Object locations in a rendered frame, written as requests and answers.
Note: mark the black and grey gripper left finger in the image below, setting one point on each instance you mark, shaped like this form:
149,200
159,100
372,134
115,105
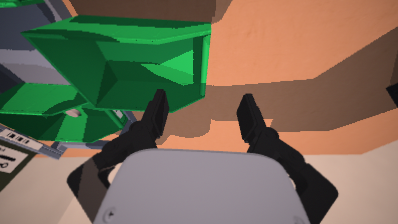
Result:
89,182

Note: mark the small grey disc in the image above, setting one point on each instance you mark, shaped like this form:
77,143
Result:
73,113

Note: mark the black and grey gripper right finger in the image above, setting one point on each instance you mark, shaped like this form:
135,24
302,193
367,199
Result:
315,191

